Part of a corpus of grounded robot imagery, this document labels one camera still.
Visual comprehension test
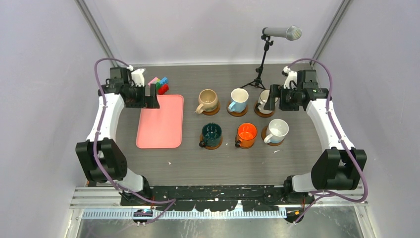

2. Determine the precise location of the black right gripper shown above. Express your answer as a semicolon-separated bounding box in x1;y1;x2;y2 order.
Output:
264;84;301;111

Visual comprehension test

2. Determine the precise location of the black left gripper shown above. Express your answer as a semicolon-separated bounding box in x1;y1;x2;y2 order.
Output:
126;83;159;109

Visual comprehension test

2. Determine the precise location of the white mug dark rim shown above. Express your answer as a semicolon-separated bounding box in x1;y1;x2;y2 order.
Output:
258;89;274;114

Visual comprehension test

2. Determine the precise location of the pink plastic tray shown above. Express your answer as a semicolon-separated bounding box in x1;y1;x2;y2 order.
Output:
136;94;184;149

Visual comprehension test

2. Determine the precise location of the light blue mug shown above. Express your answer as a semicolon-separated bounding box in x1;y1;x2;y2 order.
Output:
227;88;249;113

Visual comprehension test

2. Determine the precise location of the orange translucent cup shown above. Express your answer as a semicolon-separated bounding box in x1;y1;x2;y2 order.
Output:
235;122;258;141

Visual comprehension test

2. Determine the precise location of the beige ceramic mug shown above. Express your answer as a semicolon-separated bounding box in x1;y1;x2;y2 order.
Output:
195;89;219;114

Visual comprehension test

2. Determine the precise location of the light brown wooden coaster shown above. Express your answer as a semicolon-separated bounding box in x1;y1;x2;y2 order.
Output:
199;134;223;150

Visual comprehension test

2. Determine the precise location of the dark walnut wooden coaster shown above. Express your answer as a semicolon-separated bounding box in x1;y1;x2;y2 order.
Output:
235;140;255;149

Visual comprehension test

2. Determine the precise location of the dark green mug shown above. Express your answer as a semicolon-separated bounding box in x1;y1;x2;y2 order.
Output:
201;122;222;146

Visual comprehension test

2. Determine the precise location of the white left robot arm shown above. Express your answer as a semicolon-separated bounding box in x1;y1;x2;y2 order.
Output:
75;66;160;205

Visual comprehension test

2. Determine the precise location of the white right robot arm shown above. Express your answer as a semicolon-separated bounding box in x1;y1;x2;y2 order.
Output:
264;66;367;204

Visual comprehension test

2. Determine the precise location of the colourful toy block stack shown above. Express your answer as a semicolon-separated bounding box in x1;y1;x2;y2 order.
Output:
148;77;169;95

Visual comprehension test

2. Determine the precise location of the black microphone tripod stand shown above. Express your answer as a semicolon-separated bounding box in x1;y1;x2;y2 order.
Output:
241;34;273;90

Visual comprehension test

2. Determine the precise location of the grey microphone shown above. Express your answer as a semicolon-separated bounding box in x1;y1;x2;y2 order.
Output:
262;25;302;41

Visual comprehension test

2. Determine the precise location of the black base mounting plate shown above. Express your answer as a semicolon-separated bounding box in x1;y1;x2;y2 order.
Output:
120;185;314;212

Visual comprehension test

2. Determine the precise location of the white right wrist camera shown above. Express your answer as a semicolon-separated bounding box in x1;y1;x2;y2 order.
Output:
282;66;297;89

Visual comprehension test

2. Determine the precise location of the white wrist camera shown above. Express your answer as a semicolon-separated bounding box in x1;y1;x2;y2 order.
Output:
131;68;145;87
282;66;297;89

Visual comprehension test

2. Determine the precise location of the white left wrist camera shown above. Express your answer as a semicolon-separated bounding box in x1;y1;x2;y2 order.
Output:
131;68;145;87

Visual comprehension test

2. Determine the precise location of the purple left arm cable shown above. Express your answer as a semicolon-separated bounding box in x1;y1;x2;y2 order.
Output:
93;58;176;225

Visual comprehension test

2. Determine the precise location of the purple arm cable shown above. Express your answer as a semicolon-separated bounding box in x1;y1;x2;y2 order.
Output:
93;58;176;225
288;58;369;225

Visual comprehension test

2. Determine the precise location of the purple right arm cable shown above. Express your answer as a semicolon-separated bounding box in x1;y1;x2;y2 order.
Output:
288;58;369;225

